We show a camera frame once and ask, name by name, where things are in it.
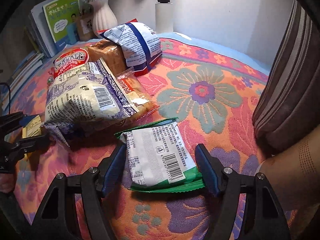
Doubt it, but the brown pen holder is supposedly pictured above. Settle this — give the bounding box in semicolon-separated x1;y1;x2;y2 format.
76;4;97;42

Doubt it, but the white desk lamp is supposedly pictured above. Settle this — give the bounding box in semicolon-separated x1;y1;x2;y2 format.
154;0;175;34

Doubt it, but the clear packet red print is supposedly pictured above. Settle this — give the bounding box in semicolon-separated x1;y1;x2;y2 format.
82;70;160;135

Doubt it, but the pile of flat books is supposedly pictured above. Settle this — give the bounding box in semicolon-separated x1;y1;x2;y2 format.
0;50;44;110

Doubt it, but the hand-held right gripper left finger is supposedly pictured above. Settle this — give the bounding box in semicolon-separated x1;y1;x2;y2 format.
31;142;128;240

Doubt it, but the large snack bag red label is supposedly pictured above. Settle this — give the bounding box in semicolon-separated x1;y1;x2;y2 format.
44;47;140;152

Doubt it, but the green cover book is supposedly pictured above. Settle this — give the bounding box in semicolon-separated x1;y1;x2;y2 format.
42;0;80;44

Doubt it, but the row of standing books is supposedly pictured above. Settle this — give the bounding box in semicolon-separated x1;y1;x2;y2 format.
24;2;58;58

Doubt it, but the sliced bread packet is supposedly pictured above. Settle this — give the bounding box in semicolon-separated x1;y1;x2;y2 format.
87;39;130;74

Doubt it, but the blue and white snack bag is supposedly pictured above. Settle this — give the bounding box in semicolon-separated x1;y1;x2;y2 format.
96;19;162;77

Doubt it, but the grey striped pencil case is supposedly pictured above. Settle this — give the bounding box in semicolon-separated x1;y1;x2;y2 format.
252;0;320;155

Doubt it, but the floral woven cloth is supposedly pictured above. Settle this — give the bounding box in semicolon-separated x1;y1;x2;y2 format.
5;37;298;240

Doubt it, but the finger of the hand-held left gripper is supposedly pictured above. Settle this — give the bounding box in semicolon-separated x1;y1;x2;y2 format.
5;134;52;157
0;112;32;133

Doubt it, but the person's left hand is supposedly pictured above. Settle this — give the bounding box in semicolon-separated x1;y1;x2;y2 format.
0;174;15;193

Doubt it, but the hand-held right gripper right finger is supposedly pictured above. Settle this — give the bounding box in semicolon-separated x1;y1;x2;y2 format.
194;143;292;240

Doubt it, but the white ribbed vase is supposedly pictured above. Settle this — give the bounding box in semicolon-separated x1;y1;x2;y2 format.
89;0;118;34

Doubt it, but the green and white snack packet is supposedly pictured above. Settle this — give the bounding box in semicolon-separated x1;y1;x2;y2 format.
114;117;206;193

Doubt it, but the small yellow snack packet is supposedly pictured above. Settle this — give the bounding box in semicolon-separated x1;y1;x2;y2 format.
22;115;47;139

